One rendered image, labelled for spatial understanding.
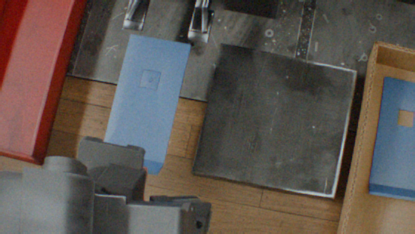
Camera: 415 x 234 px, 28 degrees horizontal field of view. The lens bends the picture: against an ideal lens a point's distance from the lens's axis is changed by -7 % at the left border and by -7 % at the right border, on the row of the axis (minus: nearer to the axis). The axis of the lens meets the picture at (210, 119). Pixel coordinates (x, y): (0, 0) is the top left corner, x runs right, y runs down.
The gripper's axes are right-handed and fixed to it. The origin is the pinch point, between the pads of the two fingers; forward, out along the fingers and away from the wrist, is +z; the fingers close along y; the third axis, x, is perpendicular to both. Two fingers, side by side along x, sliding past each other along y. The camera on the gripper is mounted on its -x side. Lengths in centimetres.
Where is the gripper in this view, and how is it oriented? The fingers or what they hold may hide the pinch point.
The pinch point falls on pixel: (126, 164)
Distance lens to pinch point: 93.0
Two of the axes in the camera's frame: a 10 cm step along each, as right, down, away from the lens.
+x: -9.8, -1.9, 0.9
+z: 1.4, -2.8, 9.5
